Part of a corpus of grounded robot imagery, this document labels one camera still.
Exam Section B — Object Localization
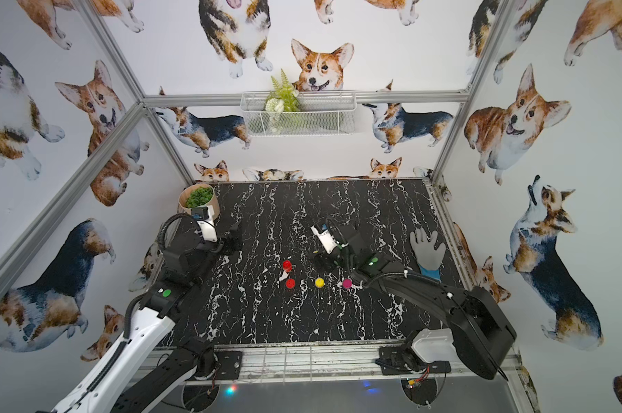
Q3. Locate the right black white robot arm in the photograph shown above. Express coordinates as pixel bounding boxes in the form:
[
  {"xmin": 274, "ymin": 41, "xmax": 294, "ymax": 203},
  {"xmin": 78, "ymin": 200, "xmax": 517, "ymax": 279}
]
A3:
[{"xmin": 311, "ymin": 224, "xmax": 517, "ymax": 380}]

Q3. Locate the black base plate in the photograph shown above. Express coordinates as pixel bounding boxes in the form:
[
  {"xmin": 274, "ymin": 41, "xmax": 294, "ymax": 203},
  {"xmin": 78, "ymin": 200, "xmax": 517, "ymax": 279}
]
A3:
[
  {"xmin": 191, "ymin": 349, "xmax": 243, "ymax": 381},
  {"xmin": 375, "ymin": 346, "xmax": 452, "ymax": 375}
]

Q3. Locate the grey rubber glove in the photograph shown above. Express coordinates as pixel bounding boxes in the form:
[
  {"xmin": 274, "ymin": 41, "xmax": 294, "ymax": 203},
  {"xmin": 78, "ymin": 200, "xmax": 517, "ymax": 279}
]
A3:
[{"xmin": 409, "ymin": 228, "xmax": 446, "ymax": 282}]

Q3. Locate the beige pot with green plant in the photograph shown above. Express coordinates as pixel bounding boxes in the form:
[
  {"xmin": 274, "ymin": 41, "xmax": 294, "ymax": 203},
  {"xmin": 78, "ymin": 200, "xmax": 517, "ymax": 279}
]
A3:
[{"xmin": 178, "ymin": 182, "xmax": 221, "ymax": 220}]

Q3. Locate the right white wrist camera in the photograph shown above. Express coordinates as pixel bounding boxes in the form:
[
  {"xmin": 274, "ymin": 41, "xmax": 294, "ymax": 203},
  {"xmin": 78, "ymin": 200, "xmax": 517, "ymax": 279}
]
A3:
[{"xmin": 311, "ymin": 225, "xmax": 339, "ymax": 255}]

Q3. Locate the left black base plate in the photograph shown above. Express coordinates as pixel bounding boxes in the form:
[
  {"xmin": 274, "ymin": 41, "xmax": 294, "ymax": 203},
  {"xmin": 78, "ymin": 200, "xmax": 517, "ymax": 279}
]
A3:
[{"xmin": 191, "ymin": 349, "xmax": 243, "ymax": 381}]

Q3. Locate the white wire wall basket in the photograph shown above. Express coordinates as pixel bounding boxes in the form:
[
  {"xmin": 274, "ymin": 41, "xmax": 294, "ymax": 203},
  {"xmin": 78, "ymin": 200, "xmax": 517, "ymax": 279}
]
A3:
[{"xmin": 240, "ymin": 91, "xmax": 357, "ymax": 137}]

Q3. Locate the green fern plant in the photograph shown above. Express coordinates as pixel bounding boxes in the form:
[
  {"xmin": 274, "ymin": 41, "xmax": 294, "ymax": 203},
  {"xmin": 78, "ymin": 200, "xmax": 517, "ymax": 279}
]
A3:
[{"xmin": 265, "ymin": 70, "xmax": 301, "ymax": 113}]

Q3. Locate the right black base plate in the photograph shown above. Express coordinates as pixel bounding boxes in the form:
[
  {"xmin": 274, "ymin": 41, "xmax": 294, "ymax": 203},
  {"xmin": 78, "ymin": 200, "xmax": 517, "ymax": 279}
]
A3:
[{"xmin": 375, "ymin": 346, "xmax": 452, "ymax": 375}]

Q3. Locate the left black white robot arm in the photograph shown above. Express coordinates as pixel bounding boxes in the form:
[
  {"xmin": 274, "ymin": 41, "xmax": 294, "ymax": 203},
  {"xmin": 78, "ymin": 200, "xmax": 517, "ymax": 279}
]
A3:
[{"xmin": 53, "ymin": 213, "xmax": 242, "ymax": 412}]

